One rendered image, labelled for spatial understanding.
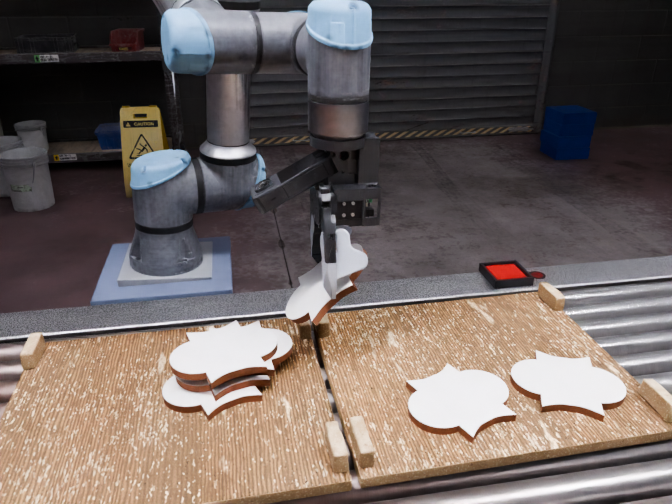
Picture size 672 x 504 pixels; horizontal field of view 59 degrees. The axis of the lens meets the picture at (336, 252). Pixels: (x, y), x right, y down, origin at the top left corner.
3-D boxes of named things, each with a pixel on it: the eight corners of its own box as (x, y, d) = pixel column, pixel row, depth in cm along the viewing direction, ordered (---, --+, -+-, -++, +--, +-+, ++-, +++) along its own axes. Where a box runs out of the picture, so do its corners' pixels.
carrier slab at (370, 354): (311, 323, 96) (310, 314, 96) (541, 298, 104) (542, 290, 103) (360, 489, 65) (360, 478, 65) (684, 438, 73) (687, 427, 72)
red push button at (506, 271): (483, 272, 114) (484, 265, 113) (512, 269, 115) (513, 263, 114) (496, 286, 109) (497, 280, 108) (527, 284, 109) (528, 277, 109)
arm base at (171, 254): (140, 245, 133) (136, 203, 129) (208, 247, 134) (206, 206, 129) (120, 275, 119) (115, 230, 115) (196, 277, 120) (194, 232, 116)
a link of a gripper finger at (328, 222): (339, 263, 74) (334, 192, 73) (327, 264, 73) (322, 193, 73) (332, 262, 78) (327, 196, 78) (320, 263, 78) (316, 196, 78)
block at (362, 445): (347, 433, 71) (348, 415, 70) (362, 431, 71) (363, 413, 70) (359, 471, 66) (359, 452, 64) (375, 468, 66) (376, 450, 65)
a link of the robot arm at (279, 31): (239, 7, 78) (267, 12, 69) (317, 10, 82) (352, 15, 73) (240, 68, 81) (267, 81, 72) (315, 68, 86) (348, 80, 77)
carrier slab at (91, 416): (37, 351, 89) (35, 343, 88) (305, 323, 96) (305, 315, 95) (-55, 554, 58) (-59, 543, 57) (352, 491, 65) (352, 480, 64)
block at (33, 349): (33, 347, 87) (29, 331, 86) (47, 346, 88) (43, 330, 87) (22, 371, 82) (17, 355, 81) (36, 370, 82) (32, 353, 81)
